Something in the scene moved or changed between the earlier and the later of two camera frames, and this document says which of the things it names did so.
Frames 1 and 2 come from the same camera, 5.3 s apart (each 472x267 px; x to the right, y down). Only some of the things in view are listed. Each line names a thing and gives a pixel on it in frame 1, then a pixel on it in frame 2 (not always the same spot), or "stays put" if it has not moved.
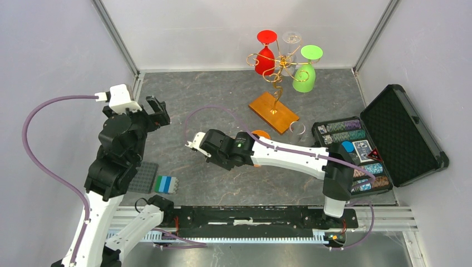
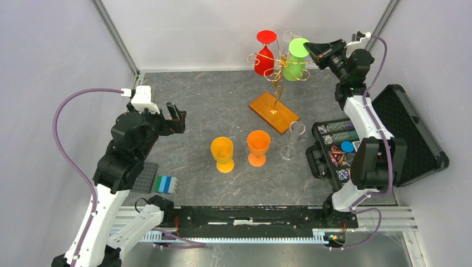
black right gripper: (213, 160) → (318, 51)
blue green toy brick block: (166, 184) stays put
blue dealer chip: (348, 146) stays put
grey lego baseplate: (144, 179) stays put
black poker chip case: (388, 140) stays put
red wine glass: (264, 62) stays put
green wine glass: (304, 79) → (294, 64)
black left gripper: (161, 116) → (177, 123)
